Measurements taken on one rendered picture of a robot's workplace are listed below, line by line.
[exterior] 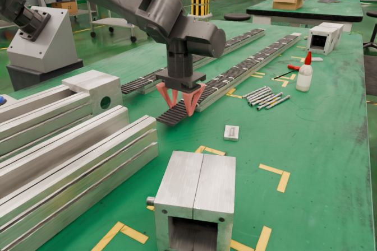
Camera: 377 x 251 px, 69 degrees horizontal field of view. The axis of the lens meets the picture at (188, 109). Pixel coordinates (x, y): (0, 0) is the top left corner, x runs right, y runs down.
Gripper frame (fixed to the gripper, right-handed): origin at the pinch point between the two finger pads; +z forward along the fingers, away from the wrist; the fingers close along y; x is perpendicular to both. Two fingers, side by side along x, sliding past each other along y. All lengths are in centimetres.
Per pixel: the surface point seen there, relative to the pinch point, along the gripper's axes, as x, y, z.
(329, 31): 79, 17, -6
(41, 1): 402, -806, 45
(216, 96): 13.9, 1.8, 1.3
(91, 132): -23.6, -1.8, -5.2
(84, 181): -30.8, 5.5, -3.2
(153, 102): 2.5, -11.3, 2.2
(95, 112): -14.3, -13.7, -1.5
